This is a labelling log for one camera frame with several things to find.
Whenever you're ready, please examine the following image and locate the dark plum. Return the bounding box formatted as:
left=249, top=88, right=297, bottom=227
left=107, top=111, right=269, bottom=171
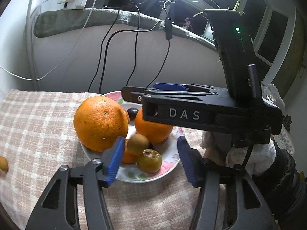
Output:
left=127, top=108, right=139, bottom=121

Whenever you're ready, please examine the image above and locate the smooth round orange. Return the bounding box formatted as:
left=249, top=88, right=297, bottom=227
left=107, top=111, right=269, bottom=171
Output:
left=135, top=107, right=173, bottom=144

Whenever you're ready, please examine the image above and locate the large rough orange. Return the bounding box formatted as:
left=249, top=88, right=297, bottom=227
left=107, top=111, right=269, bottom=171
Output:
left=73, top=96, right=129, bottom=152

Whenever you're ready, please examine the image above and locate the brown longan fruit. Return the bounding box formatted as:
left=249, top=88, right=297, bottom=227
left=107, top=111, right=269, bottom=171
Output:
left=126, top=134, right=150, bottom=155
left=0, top=156, right=8, bottom=172

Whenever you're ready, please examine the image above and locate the green-brown kiwi-like fruit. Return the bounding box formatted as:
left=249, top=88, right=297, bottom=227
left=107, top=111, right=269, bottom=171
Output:
left=136, top=149, right=162, bottom=174

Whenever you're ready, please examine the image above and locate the black jacket forearm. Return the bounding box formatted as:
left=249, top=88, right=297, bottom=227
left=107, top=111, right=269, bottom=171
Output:
left=252, top=148, right=306, bottom=229

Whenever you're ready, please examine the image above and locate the right hand white glove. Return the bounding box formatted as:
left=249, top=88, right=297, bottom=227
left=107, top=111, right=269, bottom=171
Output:
left=200, top=130, right=278, bottom=177

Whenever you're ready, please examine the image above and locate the floral white plate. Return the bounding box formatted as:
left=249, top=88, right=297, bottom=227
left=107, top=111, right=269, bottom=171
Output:
left=80, top=91, right=183, bottom=183

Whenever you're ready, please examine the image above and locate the beige plaid cloth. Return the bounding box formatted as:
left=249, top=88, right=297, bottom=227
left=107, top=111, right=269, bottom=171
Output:
left=1, top=89, right=199, bottom=229

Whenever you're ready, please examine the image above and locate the green potted plant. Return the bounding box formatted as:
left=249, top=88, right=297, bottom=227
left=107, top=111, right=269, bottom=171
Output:
left=193, top=0, right=243, bottom=39

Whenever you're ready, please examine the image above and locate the grey-green towel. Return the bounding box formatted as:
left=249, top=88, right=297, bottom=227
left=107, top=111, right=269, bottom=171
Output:
left=34, top=9, right=216, bottom=51

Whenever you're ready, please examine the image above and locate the black cable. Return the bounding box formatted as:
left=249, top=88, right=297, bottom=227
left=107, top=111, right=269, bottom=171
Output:
left=146, top=0, right=178, bottom=88
left=87, top=4, right=141, bottom=95

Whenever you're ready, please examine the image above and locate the white cable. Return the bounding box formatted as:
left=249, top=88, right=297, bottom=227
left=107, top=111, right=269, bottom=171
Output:
left=0, top=0, right=99, bottom=82

